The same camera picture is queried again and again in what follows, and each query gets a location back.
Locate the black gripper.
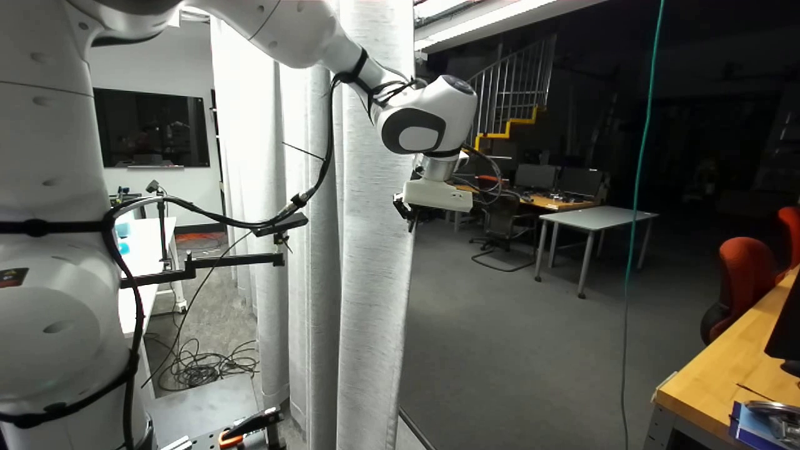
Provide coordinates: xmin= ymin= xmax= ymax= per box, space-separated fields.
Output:
xmin=392 ymin=196 xmax=417 ymax=233

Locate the blue box on desk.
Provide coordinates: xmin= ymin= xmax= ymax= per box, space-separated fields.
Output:
xmin=730 ymin=401 xmax=800 ymax=450

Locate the black orange clamp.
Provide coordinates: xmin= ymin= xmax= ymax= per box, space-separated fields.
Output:
xmin=214 ymin=408 xmax=285 ymax=450

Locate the white table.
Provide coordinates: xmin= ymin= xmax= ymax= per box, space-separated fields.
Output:
xmin=532 ymin=206 xmax=659 ymax=297

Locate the white cart with blue items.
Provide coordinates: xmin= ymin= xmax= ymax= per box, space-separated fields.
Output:
xmin=116 ymin=217 xmax=187 ymax=336

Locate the floor cable bundle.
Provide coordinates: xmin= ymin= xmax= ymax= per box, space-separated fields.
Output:
xmin=149 ymin=332 xmax=264 ymax=396

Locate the wooden desk with monitors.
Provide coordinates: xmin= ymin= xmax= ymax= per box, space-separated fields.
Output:
xmin=456 ymin=163 xmax=610 ymax=211

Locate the white fabric curtain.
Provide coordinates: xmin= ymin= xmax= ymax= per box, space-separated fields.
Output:
xmin=210 ymin=21 xmax=414 ymax=450

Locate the teal hanging cable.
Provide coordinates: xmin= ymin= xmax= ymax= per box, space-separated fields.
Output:
xmin=617 ymin=0 xmax=671 ymax=450

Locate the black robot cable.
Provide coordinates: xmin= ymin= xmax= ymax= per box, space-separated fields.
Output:
xmin=0 ymin=47 xmax=420 ymax=450

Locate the black camera on stand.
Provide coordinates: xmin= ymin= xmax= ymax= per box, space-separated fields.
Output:
xmin=121 ymin=211 xmax=310 ymax=291

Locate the white staircase with yellow trim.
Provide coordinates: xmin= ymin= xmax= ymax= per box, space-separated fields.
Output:
xmin=471 ymin=37 xmax=556 ymax=153

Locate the orange office chair right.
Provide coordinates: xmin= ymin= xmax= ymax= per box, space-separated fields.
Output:
xmin=700 ymin=236 xmax=786 ymax=344

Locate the black wall monitor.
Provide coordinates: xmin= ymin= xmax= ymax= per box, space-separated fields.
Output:
xmin=96 ymin=87 xmax=210 ymax=167

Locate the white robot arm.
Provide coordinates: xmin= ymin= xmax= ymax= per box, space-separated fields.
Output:
xmin=0 ymin=0 xmax=479 ymax=450

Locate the wooden desk right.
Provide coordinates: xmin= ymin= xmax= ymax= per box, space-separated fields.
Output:
xmin=642 ymin=269 xmax=800 ymax=450

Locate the black mesh office chair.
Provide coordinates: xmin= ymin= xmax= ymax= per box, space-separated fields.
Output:
xmin=474 ymin=191 xmax=535 ymax=267

